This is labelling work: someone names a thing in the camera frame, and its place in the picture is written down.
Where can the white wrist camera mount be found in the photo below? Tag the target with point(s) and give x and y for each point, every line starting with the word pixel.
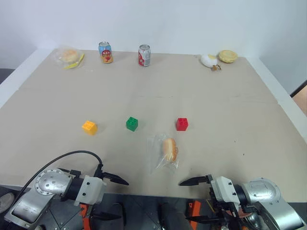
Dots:
pixel 92 189
pixel 223 189

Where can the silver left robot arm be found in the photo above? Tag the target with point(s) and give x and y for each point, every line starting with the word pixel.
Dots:
pixel 45 185

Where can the orange toy brick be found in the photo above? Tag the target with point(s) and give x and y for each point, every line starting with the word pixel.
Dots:
pixel 90 127

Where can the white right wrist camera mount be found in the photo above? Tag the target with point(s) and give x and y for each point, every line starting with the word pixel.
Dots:
pixel 223 189

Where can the red and white drink can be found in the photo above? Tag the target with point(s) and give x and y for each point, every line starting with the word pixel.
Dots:
pixel 144 55

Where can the yellow curved toy piece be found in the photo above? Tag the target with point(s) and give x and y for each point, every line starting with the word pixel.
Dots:
pixel 78 61

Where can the orange bracket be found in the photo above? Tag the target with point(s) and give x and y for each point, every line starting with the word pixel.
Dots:
pixel 194 208
pixel 85 219

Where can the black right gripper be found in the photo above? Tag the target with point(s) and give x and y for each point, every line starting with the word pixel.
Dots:
pixel 212 191

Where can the clear plastic burger bag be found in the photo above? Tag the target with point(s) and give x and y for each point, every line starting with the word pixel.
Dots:
pixel 58 57

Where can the bread roll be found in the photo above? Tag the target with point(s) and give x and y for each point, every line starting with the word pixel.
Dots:
pixel 170 149

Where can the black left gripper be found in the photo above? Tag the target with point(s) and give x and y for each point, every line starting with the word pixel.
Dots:
pixel 99 173

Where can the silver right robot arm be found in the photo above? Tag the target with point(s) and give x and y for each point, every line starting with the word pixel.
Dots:
pixel 262 191

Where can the green toy brick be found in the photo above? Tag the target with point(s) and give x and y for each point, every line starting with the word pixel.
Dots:
pixel 132 123

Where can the red toy brick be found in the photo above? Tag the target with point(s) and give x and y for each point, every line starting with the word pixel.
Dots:
pixel 181 124

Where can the grey shoe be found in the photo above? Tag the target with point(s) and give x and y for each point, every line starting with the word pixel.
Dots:
pixel 6 202

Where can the small brown toy piece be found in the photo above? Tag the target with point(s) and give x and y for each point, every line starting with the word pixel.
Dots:
pixel 216 67

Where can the clear plastic bread bag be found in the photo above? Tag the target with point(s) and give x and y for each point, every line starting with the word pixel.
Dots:
pixel 156 153

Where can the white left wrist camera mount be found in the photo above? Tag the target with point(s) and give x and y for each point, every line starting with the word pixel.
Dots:
pixel 92 189

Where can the yellow toy pie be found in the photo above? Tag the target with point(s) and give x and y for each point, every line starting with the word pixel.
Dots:
pixel 227 56

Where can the blue fruit drink can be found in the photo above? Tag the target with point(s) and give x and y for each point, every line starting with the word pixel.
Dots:
pixel 105 53

